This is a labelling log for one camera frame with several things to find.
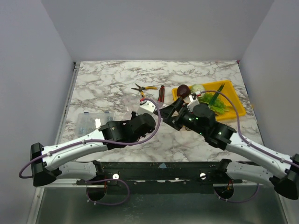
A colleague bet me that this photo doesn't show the green celery stalk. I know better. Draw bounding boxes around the green celery stalk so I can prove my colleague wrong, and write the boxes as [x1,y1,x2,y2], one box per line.
[199,93,229,114]

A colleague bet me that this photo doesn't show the green scallion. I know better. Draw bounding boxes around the green scallion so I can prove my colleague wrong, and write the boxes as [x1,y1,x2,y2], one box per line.
[208,84,224,108]

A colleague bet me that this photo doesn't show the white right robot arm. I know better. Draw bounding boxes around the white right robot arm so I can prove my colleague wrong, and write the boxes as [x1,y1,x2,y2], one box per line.
[161,100,299,200]

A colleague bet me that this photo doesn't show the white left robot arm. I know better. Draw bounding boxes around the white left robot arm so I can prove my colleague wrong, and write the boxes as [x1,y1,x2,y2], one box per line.
[30,99,179,187]

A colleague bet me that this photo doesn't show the red black utility knife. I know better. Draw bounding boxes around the red black utility knife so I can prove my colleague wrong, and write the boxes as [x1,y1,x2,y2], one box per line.
[157,85,165,107]

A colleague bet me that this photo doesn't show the dark red onion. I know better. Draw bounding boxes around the dark red onion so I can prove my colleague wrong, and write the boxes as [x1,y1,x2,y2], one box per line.
[177,84,191,99]

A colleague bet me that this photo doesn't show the pale green cabbage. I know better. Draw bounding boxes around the pale green cabbage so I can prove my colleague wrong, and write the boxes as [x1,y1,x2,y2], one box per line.
[190,84,205,93]

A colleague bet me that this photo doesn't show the yellow plastic tray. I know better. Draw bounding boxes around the yellow plastic tray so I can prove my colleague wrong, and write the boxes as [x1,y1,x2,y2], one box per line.
[171,80,246,121]

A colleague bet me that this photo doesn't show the clear plastic screw box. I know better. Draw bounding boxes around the clear plastic screw box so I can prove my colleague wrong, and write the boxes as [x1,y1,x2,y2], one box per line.
[75,111,114,137]

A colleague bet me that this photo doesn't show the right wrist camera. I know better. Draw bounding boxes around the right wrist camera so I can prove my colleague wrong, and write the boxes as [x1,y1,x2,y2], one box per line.
[187,92,199,112]

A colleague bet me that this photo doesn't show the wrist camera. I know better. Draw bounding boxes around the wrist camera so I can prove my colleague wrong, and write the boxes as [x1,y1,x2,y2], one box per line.
[136,100,156,115]
[187,92,199,112]

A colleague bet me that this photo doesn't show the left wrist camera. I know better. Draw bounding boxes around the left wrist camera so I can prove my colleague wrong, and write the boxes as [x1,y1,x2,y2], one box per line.
[136,100,156,115]

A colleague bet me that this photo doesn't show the yellow handled pliers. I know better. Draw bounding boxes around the yellow handled pliers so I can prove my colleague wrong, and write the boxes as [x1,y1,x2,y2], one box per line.
[131,84,157,98]

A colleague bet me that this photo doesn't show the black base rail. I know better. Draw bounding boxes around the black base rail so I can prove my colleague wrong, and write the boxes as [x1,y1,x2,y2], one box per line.
[76,159,242,195]

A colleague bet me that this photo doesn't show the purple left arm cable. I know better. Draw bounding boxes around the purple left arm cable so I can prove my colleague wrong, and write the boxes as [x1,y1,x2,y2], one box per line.
[18,98,162,179]

